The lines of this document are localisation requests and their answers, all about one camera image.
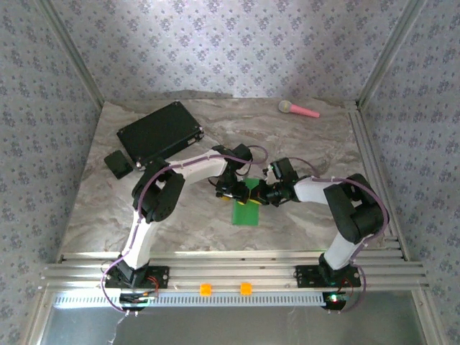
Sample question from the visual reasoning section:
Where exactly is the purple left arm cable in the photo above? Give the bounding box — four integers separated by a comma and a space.
100, 144, 270, 316

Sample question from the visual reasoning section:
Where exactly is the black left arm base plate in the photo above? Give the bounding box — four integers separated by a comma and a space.
103, 264, 170, 290

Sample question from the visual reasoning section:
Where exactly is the black case with metal latches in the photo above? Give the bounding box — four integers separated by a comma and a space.
116, 101, 205, 172

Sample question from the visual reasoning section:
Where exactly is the aluminium side rail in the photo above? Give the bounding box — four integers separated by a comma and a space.
345, 101, 410, 262

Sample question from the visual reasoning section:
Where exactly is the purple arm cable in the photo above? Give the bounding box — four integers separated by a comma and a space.
287, 156, 391, 313
100, 144, 270, 316

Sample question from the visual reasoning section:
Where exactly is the aluminium frame leg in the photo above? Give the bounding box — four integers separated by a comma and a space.
412, 289, 438, 345
25, 290, 55, 345

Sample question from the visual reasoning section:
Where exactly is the aluminium upright post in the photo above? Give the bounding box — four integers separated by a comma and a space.
35, 0, 106, 109
357, 0, 428, 109

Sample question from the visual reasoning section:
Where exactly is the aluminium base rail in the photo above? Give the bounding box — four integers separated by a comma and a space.
40, 251, 431, 293

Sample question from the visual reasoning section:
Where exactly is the white slotted cable duct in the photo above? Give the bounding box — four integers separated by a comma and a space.
53, 291, 326, 308

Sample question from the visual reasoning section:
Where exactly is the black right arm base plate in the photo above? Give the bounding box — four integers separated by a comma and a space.
295, 264, 362, 288

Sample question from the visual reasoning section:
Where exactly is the small black box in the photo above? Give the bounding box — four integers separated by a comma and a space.
103, 149, 134, 180

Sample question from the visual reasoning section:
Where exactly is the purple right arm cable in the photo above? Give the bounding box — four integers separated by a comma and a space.
287, 156, 391, 313

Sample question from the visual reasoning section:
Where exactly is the pink toy microphone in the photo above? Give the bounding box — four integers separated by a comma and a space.
277, 99, 321, 119

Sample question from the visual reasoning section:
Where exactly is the grey metal sheet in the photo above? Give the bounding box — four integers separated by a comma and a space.
39, 291, 428, 345

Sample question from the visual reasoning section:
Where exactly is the green cloth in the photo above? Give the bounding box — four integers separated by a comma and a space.
231, 178, 262, 226

